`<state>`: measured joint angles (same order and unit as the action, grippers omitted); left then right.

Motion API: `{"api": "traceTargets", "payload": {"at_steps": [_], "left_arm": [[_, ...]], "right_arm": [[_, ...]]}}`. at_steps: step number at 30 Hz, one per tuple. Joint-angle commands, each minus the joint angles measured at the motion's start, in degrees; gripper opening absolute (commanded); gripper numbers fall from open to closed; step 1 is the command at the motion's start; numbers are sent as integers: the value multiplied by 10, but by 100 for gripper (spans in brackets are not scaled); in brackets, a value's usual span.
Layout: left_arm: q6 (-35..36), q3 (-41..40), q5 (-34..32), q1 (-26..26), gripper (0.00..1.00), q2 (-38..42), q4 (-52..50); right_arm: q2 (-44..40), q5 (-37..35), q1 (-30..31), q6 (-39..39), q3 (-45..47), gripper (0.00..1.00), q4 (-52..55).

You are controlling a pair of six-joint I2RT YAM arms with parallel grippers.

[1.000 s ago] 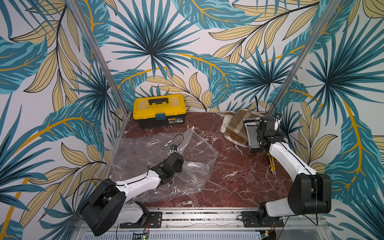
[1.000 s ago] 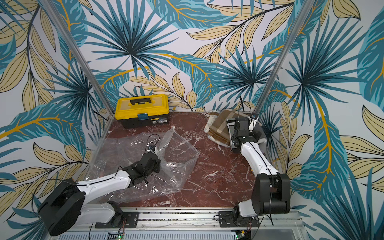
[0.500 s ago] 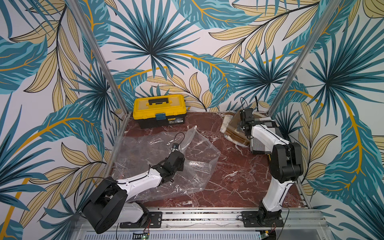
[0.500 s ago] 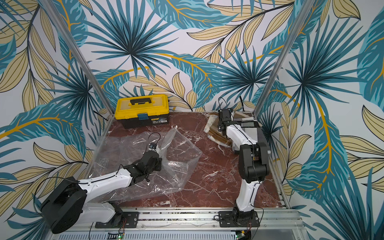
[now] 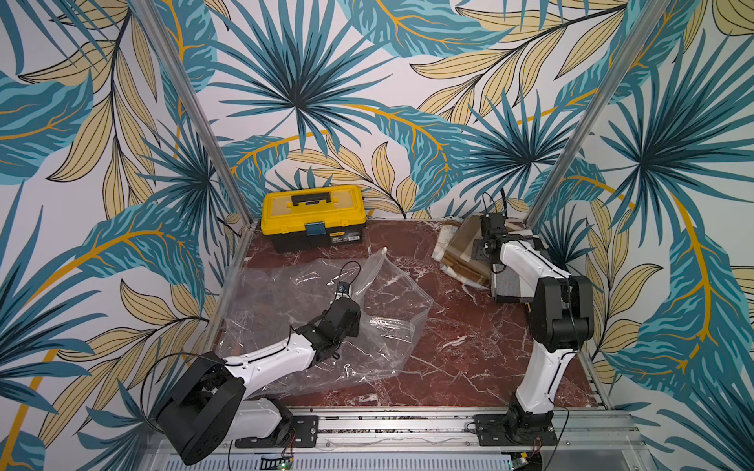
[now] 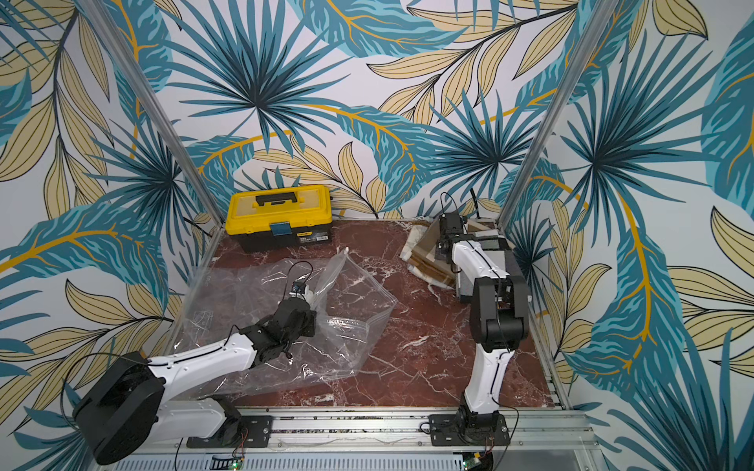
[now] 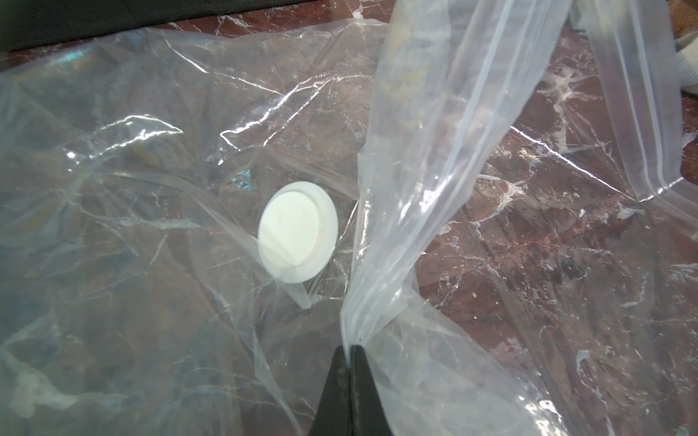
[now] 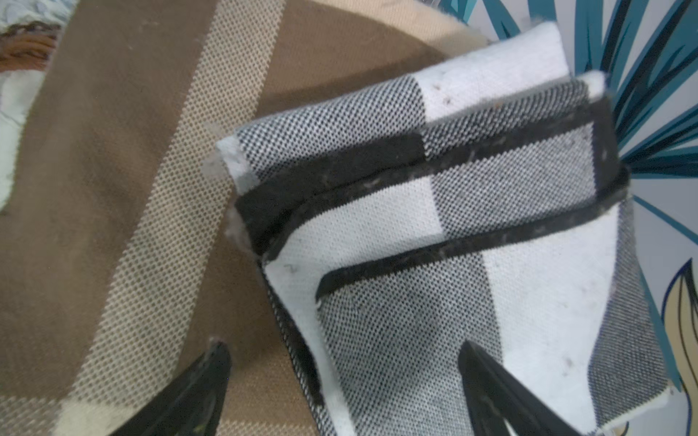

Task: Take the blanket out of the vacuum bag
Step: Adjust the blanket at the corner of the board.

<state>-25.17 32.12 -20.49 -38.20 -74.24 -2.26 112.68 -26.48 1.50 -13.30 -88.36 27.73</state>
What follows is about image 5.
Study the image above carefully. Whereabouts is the clear plastic vacuum bag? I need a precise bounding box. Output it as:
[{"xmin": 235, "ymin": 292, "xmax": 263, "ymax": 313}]
[{"xmin": 216, "ymin": 250, "xmax": 433, "ymax": 398}]

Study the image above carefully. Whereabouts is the tan blanket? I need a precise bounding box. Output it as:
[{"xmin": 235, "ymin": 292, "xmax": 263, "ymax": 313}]
[{"xmin": 440, "ymin": 215, "xmax": 491, "ymax": 288}]

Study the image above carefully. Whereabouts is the beige plaid blanket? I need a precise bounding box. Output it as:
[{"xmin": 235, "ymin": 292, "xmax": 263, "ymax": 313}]
[{"xmin": 432, "ymin": 216, "xmax": 491, "ymax": 288}]

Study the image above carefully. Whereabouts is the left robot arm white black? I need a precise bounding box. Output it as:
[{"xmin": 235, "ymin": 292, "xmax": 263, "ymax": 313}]
[{"xmin": 155, "ymin": 296, "xmax": 361, "ymax": 465}]

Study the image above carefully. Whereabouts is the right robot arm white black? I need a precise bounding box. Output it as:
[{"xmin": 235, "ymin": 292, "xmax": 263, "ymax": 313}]
[{"xmin": 475, "ymin": 213, "xmax": 594, "ymax": 435}]

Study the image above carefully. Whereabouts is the yellow black toolbox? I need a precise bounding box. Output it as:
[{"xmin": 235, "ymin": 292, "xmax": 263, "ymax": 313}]
[{"xmin": 260, "ymin": 186, "xmax": 367, "ymax": 253}]

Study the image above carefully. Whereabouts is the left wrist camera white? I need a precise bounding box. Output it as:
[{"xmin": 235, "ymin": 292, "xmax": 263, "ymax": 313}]
[{"xmin": 335, "ymin": 282, "xmax": 351, "ymax": 299}]

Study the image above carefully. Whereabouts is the right aluminium frame post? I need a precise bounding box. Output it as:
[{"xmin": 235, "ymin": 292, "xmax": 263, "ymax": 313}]
[{"xmin": 524, "ymin": 0, "xmax": 670, "ymax": 229}]

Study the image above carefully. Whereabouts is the aluminium frame post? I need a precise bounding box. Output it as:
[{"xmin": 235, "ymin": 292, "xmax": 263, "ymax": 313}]
[
  {"xmin": 133, "ymin": 0, "xmax": 253, "ymax": 228},
  {"xmin": 524, "ymin": 0, "xmax": 670, "ymax": 229}
]

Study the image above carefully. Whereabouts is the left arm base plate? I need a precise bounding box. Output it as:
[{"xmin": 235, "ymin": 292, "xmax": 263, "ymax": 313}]
[{"xmin": 234, "ymin": 415, "xmax": 319, "ymax": 449}]

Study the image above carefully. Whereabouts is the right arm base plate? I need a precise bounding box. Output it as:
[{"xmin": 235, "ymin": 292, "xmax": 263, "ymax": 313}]
[{"xmin": 473, "ymin": 412, "xmax": 559, "ymax": 447}]

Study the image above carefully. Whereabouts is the aluminium front rail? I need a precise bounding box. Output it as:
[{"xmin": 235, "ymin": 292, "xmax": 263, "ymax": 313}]
[{"xmin": 193, "ymin": 407, "xmax": 657, "ymax": 470}]

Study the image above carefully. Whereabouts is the left aluminium frame post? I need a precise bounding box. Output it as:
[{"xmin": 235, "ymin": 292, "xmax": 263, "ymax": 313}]
[{"xmin": 133, "ymin": 0, "xmax": 253, "ymax": 228}]

